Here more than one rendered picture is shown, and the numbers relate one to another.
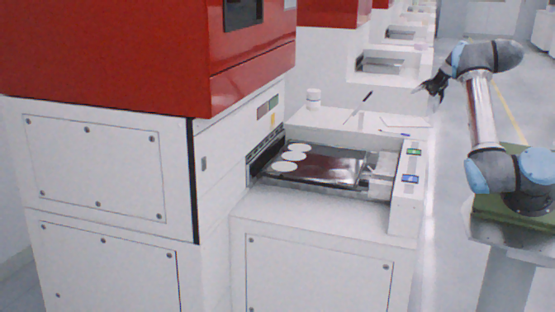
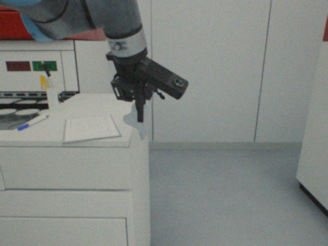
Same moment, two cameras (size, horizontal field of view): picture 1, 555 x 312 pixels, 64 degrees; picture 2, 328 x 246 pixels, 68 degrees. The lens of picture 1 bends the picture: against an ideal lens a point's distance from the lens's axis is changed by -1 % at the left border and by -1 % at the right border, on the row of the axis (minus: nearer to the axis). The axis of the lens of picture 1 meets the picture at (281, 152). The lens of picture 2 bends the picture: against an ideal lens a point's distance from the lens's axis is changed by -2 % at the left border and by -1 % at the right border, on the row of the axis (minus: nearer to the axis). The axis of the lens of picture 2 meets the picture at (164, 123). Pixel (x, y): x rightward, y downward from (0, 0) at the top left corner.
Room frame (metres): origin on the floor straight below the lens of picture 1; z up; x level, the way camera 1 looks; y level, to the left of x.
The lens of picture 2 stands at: (1.99, -1.28, 1.20)
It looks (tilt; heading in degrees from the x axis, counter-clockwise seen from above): 18 degrees down; 73
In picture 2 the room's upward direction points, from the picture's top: straight up
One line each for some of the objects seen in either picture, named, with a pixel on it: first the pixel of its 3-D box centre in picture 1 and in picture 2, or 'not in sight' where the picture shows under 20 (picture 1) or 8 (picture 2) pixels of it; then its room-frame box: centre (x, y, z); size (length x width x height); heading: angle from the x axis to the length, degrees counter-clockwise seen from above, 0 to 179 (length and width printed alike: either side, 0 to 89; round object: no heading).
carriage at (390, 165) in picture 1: (384, 175); not in sight; (1.60, -0.41, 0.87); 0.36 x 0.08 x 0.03; 162
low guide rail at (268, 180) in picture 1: (324, 189); not in sight; (1.53, -0.17, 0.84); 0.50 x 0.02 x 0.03; 72
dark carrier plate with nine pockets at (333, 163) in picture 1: (318, 160); (13, 119); (1.66, -0.15, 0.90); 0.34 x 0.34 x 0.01; 72
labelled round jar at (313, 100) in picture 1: (313, 99); not in sight; (2.17, -0.16, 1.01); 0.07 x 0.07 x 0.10
